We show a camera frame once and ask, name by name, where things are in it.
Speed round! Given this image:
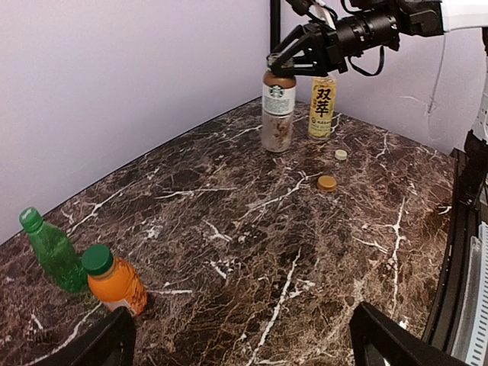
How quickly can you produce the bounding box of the white cable tray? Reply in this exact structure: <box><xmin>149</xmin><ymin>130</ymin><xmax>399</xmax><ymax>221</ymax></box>
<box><xmin>464</xmin><ymin>222</ymin><xmax>487</xmax><ymax>365</ymax></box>

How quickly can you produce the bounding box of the yellow tea bottle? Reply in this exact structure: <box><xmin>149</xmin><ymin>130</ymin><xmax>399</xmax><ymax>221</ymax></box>
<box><xmin>308</xmin><ymin>75</ymin><xmax>337</xmax><ymax>140</ymax></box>

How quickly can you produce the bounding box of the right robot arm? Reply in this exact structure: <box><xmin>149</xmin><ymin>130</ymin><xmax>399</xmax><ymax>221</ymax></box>
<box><xmin>268</xmin><ymin>1</ymin><xmax>487</xmax><ymax>157</ymax></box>

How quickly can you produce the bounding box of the green plastic bottle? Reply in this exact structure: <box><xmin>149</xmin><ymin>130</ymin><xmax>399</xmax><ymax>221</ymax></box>
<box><xmin>19</xmin><ymin>207</ymin><xmax>88</xmax><ymax>294</ymax></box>

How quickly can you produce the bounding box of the pale yellow bottle cap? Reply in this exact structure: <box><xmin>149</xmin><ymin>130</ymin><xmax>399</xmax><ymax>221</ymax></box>
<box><xmin>335</xmin><ymin>149</ymin><xmax>348</xmax><ymax>161</ymax></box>

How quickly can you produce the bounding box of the orange juice bottle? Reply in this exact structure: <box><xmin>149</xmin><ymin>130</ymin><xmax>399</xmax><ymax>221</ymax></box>
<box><xmin>81</xmin><ymin>244</ymin><xmax>148</xmax><ymax>317</ymax></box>

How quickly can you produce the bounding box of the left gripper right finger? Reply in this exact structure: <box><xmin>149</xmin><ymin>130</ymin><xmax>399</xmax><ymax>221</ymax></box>
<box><xmin>349</xmin><ymin>302</ymin><xmax>463</xmax><ymax>366</ymax></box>

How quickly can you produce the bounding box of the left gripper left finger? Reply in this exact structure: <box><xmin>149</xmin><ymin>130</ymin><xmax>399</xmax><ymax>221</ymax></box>
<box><xmin>34</xmin><ymin>307</ymin><xmax>136</xmax><ymax>366</ymax></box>

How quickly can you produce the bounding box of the gold bottle cap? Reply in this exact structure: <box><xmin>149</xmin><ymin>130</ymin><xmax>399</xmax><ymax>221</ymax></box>
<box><xmin>316</xmin><ymin>175</ymin><xmax>337</xmax><ymax>192</ymax></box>

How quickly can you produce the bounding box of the right black frame post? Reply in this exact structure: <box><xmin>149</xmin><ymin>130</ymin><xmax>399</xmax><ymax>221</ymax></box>
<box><xmin>269</xmin><ymin>0</ymin><xmax>281</xmax><ymax>51</ymax></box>

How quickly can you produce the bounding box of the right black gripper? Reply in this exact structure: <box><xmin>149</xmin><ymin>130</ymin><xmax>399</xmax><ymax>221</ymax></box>
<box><xmin>269</xmin><ymin>23</ymin><xmax>348</xmax><ymax>76</ymax></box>

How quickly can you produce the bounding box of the brown coffee bottle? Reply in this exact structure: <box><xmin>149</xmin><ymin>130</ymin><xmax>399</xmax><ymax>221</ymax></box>
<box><xmin>261</xmin><ymin>53</ymin><xmax>297</xmax><ymax>153</ymax></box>

